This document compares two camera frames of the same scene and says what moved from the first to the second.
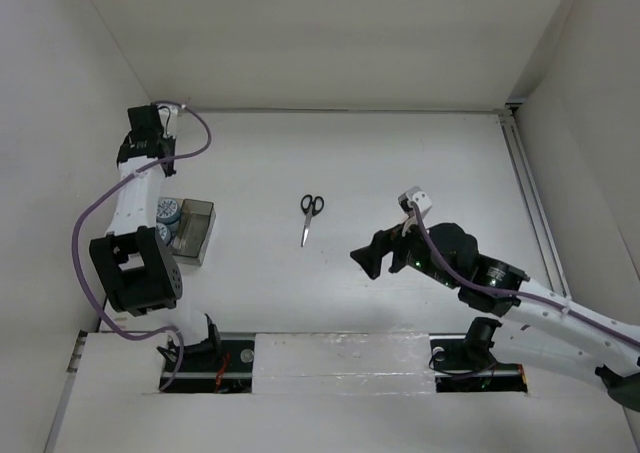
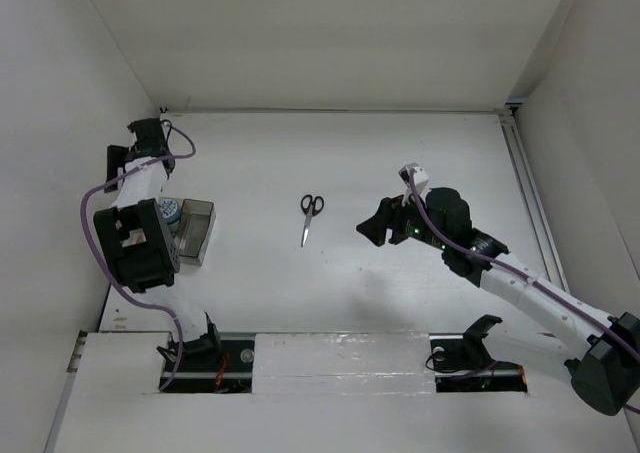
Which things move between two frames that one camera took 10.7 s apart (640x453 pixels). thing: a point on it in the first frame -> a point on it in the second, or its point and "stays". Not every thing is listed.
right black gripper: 370,256 -> 389,215
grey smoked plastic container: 195,226 stays
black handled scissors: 311,206 stays
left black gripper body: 171,140 -> 118,155
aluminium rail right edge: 552,263 stays
